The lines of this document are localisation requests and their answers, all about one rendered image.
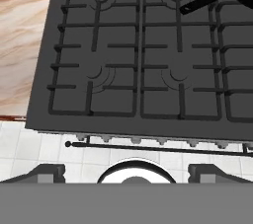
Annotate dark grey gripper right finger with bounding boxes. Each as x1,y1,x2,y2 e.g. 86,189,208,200
187,163,253,185

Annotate round white and black object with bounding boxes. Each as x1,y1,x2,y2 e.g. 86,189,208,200
96,158,178,185

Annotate grey stove knob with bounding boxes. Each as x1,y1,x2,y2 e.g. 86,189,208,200
75,132,89,141
215,140,229,150
187,138,200,148
129,136,143,145
155,137,169,146
100,134,114,143

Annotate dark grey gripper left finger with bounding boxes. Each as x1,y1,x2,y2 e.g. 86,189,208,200
0,163,66,185

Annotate black oven door handle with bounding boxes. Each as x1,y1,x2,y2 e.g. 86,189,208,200
64,140,253,157

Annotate black gas stove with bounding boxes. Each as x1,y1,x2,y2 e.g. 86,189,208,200
25,0,253,144

